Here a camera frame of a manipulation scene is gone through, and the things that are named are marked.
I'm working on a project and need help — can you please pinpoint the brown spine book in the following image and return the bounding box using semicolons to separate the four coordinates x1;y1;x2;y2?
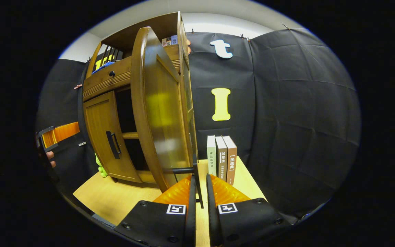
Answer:
222;136;238;186

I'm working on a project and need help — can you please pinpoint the blue cloth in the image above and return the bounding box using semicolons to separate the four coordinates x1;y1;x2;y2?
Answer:
91;61;115;75

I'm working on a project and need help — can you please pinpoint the wooden double-door shoe cabinet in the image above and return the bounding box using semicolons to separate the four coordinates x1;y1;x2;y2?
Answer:
77;11;198;192

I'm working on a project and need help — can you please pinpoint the white spine book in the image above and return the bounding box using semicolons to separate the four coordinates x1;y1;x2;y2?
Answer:
207;135;217;177

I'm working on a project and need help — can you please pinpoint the black door handle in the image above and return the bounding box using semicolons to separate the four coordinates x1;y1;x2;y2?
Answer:
172;154;204;209
106;131;122;160

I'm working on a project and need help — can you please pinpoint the wooden drawer front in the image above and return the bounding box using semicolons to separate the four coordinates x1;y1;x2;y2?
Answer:
82;45;181;102

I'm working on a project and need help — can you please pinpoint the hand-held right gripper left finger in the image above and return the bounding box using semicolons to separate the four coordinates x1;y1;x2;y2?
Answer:
115;175;197;247

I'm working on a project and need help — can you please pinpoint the wooden cabinet door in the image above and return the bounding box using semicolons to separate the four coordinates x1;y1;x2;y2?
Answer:
83;91;142;183
131;26;198;192

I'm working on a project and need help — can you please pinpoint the green frog toy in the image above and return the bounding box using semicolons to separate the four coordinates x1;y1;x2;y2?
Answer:
95;153;109;178

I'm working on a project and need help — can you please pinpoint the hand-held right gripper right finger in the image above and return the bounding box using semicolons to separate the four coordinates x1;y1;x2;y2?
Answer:
206;174;292;247

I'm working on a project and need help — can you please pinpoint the black backdrop cloth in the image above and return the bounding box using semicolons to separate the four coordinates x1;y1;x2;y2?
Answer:
36;28;361;220

